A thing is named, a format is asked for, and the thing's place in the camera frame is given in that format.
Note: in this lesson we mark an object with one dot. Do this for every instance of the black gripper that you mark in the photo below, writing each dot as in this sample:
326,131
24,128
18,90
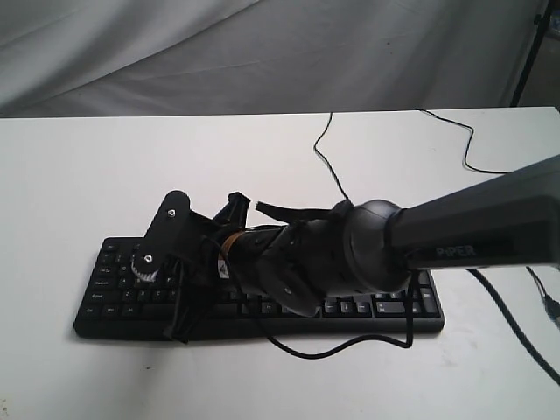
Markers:
194,248

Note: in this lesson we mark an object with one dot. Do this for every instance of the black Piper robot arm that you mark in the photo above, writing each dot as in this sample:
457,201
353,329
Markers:
306,256

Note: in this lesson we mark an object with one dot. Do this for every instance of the black acer keyboard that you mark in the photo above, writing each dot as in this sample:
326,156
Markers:
118,306

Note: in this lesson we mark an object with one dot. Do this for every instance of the grey backdrop cloth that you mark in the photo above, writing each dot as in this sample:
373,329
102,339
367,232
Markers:
173,58

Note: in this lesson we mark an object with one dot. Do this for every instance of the black tripod stand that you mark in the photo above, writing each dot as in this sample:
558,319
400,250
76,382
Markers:
541,22

